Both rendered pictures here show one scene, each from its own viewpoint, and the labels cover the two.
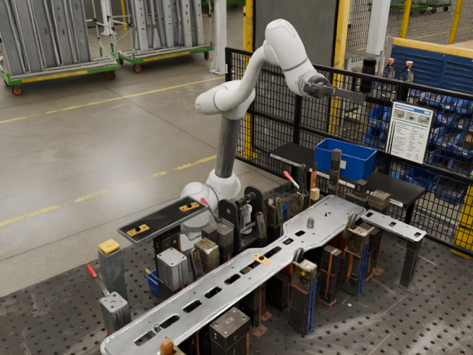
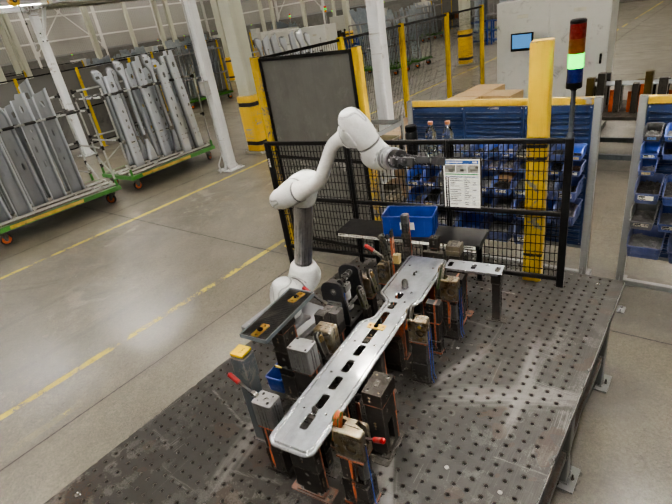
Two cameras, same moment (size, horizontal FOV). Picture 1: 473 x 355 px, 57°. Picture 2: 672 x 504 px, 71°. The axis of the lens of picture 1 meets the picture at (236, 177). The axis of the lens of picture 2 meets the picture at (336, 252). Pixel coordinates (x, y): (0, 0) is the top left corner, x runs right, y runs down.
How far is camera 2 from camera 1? 43 cm
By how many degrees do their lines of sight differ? 10
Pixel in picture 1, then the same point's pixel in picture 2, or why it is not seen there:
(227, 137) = (304, 226)
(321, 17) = (340, 95)
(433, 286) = (519, 312)
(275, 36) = (350, 123)
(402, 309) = (503, 338)
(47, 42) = (28, 178)
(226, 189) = (311, 276)
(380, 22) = (385, 87)
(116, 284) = (254, 386)
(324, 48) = not seen: hidden behind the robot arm
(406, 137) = (461, 188)
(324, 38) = not seen: hidden behind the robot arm
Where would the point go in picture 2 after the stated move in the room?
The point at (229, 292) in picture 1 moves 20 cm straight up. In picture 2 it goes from (363, 361) to (356, 321)
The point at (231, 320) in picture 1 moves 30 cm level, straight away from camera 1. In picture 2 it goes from (378, 382) to (352, 337)
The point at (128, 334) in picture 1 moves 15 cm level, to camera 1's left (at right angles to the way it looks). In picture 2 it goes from (290, 423) to (248, 437)
